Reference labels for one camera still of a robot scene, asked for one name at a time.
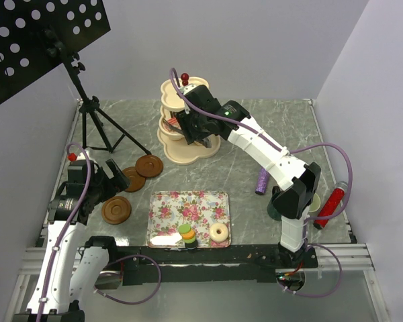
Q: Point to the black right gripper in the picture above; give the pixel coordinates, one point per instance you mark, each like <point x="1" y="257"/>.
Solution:
<point x="191" y="135"/>

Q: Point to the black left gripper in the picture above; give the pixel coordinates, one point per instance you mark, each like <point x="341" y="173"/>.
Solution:
<point x="114" y="184"/>

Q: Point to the red striped cake slice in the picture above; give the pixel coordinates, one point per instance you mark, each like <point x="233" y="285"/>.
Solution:
<point x="172" y="120"/>

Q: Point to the colourful macarons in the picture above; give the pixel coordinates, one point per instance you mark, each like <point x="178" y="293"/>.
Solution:
<point x="188" y="235"/>

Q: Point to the cream glazed donut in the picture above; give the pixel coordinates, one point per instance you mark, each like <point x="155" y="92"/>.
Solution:
<point x="219" y="232"/>

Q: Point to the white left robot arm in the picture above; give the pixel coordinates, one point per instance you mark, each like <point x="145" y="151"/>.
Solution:
<point x="62" y="284"/>

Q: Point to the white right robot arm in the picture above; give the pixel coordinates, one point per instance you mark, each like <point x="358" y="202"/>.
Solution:
<point x="296" y="180"/>

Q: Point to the brown wooden saucer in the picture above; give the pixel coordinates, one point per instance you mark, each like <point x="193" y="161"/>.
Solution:
<point x="149" y="166"/>
<point x="116" y="210"/>
<point x="136" y="180"/>

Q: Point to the cream three-tier cake stand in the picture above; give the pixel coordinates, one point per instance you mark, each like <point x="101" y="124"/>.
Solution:
<point x="175" y="147"/>

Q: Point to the floral serving tray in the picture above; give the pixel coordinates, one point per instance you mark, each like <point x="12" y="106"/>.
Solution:
<point x="200" y="209"/>

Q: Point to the purple glitter microphone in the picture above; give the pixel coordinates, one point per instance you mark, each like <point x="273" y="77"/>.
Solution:
<point x="262" y="182"/>

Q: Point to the dark green mug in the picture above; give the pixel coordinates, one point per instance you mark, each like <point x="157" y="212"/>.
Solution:
<point x="272" y="212"/>

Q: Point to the light green cup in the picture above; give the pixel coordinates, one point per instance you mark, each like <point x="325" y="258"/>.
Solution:
<point x="315" y="205"/>

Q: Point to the red glitter microphone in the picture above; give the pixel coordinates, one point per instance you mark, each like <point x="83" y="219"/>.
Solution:
<point x="331" y="204"/>

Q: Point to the black perforated music stand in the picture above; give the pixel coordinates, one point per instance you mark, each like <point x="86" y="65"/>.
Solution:
<point x="38" y="36"/>

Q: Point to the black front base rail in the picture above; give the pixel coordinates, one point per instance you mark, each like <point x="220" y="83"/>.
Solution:
<point x="233" y="263"/>

